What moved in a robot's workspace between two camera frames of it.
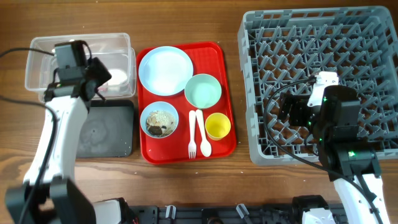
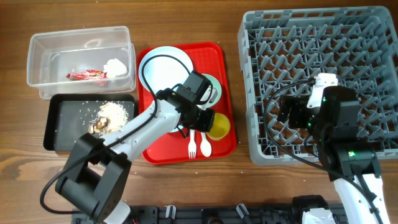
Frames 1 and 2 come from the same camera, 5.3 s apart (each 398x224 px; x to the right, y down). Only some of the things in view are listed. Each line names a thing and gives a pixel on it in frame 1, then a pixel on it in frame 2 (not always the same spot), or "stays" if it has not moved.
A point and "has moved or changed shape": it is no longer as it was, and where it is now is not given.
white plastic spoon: (205, 146) stays
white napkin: (117, 76) to (115, 68)
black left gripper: (105, 75) to (206, 126)
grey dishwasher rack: (281, 48) stays
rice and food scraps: (160, 123) has moved or changed shape
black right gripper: (299, 104) stays
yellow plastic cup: (217, 125) stays
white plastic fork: (192, 147) stays
